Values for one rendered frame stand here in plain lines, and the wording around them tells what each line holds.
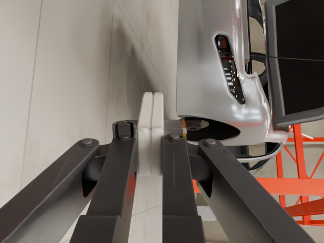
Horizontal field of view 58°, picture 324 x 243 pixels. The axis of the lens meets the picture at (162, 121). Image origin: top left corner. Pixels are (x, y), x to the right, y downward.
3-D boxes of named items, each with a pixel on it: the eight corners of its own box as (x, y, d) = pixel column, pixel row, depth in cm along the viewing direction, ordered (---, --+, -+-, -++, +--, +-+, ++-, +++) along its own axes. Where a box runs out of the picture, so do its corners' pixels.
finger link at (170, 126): (162, 156, 14) (223, 157, 14) (162, 118, 19) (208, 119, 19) (162, 182, 15) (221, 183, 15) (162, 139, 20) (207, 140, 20)
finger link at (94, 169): (134, 183, 15) (76, 182, 15) (141, 140, 20) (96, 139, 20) (133, 157, 14) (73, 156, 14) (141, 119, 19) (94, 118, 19)
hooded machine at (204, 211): (195, 219, 1316) (224, 220, 1293) (195, 221, 1265) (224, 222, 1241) (195, 204, 1329) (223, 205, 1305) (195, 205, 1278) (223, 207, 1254)
